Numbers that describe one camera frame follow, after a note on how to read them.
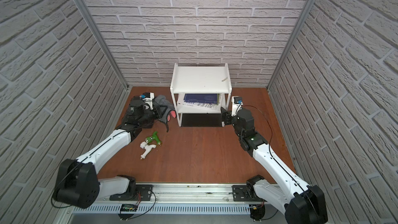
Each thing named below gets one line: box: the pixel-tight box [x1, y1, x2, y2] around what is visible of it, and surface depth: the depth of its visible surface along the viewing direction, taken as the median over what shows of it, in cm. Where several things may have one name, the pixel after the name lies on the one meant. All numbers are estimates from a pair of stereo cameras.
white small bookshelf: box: [169, 63, 201, 128], surface depth 79 cm
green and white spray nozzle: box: [139, 131, 163, 160], surface depth 91 cm
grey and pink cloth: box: [152, 94, 177, 133], surface depth 81 cm
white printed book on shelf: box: [177, 93, 223, 111], surface depth 87 cm
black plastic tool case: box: [123, 95, 135, 124], surface depth 65 cm
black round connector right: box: [248, 204, 266, 221], surface depth 71 cm
